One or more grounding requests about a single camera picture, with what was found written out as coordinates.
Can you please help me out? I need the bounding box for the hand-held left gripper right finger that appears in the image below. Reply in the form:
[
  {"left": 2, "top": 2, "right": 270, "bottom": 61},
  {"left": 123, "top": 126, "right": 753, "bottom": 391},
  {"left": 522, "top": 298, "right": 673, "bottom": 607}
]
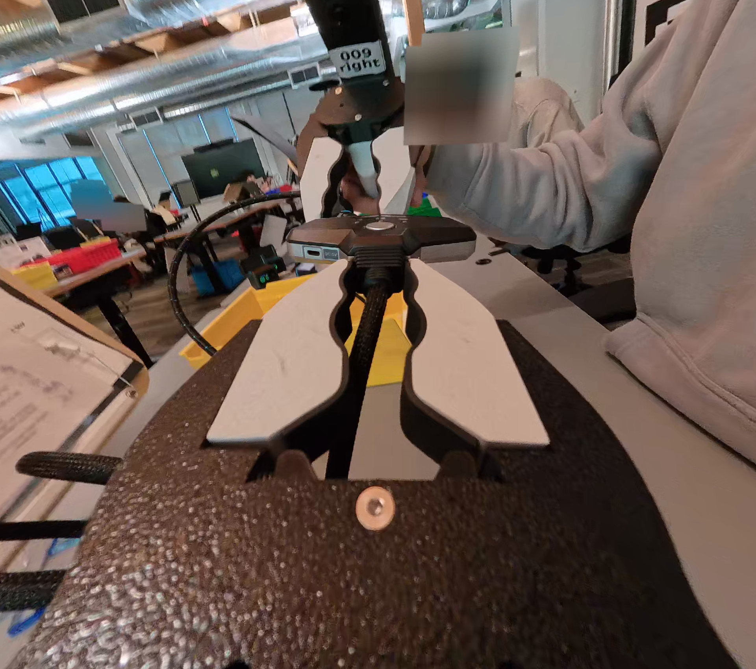
[{"left": 400, "top": 257, "right": 551, "bottom": 454}]

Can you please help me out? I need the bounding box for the large black wall screen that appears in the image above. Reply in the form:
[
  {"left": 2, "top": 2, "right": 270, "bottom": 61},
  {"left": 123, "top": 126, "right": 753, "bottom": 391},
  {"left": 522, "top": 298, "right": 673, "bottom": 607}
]
[{"left": 181, "top": 139, "right": 268, "bottom": 201}]

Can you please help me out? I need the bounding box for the blue tinted window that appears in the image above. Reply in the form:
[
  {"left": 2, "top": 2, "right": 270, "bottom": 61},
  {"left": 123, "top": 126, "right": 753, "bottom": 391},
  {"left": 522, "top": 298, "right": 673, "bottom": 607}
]
[{"left": 0, "top": 155, "right": 106, "bottom": 228}]

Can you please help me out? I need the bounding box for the thin black braided usb cable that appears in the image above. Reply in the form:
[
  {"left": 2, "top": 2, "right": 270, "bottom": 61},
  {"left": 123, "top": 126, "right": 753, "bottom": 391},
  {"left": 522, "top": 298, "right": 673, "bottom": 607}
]
[{"left": 167, "top": 192, "right": 303, "bottom": 357}]

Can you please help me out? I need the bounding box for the blue plastic bin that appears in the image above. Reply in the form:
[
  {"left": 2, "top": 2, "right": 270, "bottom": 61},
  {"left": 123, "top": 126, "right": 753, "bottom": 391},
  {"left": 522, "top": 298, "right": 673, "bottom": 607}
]
[{"left": 189, "top": 261, "right": 247, "bottom": 296}]

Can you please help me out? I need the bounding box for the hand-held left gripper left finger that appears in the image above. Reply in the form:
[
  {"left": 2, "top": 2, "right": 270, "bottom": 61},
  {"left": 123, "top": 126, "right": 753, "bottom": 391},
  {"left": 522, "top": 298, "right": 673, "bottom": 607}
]
[{"left": 206, "top": 259, "right": 358, "bottom": 453}]

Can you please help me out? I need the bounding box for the person's right forearm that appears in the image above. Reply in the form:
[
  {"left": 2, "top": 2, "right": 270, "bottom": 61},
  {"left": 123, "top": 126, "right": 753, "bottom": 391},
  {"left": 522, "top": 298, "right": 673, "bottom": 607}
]
[{"left": 424, "top": 133, "right": 668, "bottom": 255}]

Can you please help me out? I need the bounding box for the small yellow bin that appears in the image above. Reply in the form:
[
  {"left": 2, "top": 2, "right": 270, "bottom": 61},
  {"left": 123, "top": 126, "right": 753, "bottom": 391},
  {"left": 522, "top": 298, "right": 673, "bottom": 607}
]
[{"left": 12, "top": 262, "right": 58, "bottom": 290}]

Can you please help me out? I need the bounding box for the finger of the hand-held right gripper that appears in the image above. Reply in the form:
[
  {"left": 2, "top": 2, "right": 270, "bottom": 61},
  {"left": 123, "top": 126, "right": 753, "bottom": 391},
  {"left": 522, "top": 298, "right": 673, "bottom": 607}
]
[
  {"left": 376, "top": 133, "right": 422, "bottom": 215},
  {"left": 294, "top": 133, "right": 349, "bottom": 223}
]

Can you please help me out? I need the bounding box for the black office chair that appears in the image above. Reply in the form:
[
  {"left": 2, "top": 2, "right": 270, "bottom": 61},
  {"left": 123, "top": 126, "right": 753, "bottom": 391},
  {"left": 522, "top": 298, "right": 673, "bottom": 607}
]
[{"left": 523, "top": 243, "right": 588, "bottom": 295}]

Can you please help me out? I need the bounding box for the yellow plastic bin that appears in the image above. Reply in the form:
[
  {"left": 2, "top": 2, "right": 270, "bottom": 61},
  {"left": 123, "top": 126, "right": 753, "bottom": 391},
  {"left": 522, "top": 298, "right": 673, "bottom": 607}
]
[{"left": 180, "top": 272, "right": 412, "bottom": 390}]

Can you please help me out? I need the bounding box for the clipboard with printed paper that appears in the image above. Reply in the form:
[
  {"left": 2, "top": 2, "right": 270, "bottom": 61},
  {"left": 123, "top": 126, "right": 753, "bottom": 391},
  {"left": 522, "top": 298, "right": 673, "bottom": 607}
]
[{"left": 0, "top": 266, "right": 150, "bottom": 525}]

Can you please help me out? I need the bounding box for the grey usb hub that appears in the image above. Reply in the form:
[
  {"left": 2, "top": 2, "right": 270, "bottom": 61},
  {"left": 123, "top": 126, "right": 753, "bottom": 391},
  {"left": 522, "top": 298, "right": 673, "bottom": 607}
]
[{"left": 286, "top": 214, "right": 478, "bottom": 262}]

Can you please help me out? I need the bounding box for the black power station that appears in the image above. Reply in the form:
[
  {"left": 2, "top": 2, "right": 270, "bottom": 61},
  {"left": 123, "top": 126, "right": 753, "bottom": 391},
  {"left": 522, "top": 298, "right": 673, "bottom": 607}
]
[{"left": 244, "top": 246, "right": 288, "bottom": 290}]

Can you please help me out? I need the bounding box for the wooden desk with black legs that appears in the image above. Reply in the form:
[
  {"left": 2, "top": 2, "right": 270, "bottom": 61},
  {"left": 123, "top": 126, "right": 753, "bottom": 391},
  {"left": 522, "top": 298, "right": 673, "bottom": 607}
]
[
  {"left": 44, "top": 249, "right": 156, "bottom": 370},
  {"left": 152, "top": 196, "right": 303, "bottom": 271}
]

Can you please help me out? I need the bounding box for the red plastic bin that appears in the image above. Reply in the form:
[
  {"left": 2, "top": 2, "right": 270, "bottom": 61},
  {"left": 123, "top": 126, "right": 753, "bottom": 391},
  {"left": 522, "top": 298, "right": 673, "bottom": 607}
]
[{"left": 49, "top": 238, "right": 123, "bottom": 275}]

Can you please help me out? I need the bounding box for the grey usb plug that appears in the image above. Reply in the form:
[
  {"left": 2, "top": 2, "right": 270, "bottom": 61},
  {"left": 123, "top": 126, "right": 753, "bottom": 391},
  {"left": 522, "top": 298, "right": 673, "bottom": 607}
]
[{"left": 345, "top": 140, "right": 383, "bottom": 201}]

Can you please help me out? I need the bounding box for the silver ventilation duct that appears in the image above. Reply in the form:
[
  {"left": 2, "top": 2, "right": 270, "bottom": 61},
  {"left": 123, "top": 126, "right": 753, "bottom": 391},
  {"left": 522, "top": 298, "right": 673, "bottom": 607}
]
[{"left": 0, "top": 34, "right": 334, "bottom": 135}]

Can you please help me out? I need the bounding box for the person's grey hoodie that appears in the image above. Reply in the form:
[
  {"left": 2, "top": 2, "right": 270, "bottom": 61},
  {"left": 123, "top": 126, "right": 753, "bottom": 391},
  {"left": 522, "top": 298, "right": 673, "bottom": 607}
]
[{"left": 513, "top": 0, "right": 756, "bottom": 464}]

